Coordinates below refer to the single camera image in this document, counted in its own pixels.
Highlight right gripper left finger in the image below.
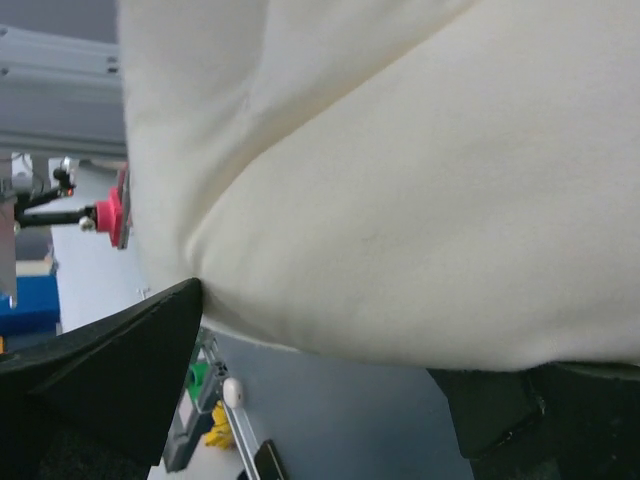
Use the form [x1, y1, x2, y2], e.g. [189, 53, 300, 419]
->
[1, 279, 203, 479]

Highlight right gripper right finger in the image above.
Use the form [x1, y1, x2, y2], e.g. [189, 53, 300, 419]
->
[429, 363, 639, 479]

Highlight cream pillow with bear print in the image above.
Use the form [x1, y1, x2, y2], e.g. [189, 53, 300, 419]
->
[118, 1, 639, 370]

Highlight blue box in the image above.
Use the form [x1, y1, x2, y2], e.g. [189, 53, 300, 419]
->
[1, 260, 60, 337]

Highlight yellow green toy pieces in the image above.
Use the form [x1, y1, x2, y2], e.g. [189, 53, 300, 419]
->
[163, 328, 235, 473]

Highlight red camera mount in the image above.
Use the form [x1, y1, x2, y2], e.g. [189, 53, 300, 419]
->
[13, 166, 131, 250]

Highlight aluminium frame rail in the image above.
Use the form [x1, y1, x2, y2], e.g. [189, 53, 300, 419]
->
[1, 25, 127, 161]

